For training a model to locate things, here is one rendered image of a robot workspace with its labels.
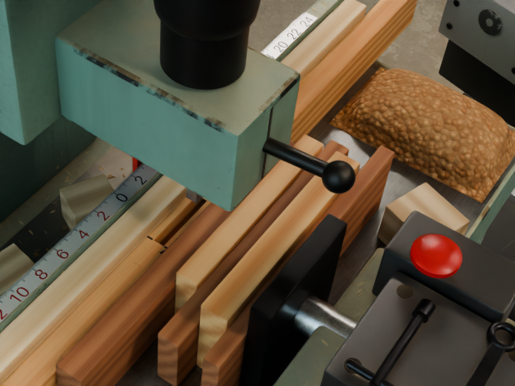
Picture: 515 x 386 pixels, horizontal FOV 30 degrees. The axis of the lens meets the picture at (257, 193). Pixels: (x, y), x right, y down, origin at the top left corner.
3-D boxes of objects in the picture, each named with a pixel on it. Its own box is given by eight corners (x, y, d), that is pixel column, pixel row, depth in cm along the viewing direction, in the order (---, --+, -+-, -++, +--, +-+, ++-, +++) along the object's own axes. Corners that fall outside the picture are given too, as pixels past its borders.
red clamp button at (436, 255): (445, 290, 55) (450, 279, 54) (399, 264, 56) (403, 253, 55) (467, 256, 57) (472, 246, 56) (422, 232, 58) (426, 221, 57)
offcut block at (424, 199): (458, 251, 72) (470, 220, 69) (418, 277, 70) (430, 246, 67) (415, 212, 74) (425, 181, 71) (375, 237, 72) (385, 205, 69)
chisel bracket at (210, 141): (229, 231, 60) (239, 137, 54) (57, 132, 64) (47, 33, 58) (291, 162, 64) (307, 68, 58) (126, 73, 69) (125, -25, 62)
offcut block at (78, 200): (77, 243, 82) (75, 217, 79) (61, 214, 83) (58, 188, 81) (122, 227, 83) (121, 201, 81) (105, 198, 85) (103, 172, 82)
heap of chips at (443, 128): (481, 203, 75) (494, 171, 72) (329, 124, 79) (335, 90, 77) (526, 138, 80) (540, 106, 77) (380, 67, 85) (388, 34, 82)
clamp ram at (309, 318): (336, 447, 60) (361, 374, 53) (237, 384, 62) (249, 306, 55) (403, 348, 65) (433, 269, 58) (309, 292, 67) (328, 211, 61)
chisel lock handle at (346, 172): (342, 206, 56) (347, 183, 55) (250, 155, 58) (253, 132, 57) (359, 185, 58) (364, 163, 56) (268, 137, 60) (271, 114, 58)
